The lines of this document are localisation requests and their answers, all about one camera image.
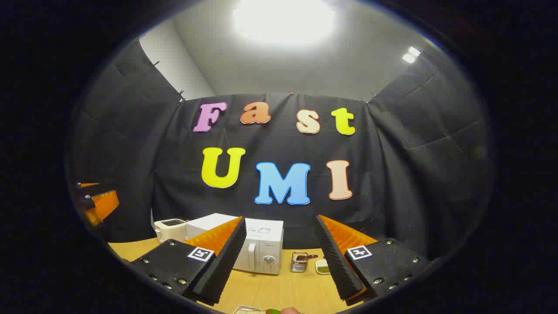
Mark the brown wooden spoon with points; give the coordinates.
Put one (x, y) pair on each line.
(310, 256)

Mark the sandwich with green lettuce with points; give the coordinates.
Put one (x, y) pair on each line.
(290, 310)

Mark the white plate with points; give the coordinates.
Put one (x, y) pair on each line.
(246, 310)

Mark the white toaster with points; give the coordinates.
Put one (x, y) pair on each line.
(170, 230)

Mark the small ceiling light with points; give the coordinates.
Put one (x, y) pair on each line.
(410, 54)

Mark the large ceiling light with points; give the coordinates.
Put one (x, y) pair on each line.
(283, 19)

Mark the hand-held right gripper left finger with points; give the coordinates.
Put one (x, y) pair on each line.
(226, 261)

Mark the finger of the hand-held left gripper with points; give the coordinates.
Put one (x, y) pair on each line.
(87, 185)
(104, 205)

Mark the white divided dish of grains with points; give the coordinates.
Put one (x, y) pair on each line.
(322, 267)

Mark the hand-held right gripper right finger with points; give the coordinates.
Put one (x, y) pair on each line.
(335, 261)

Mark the white microwave oven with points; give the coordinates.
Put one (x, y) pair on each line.
(263, 244)

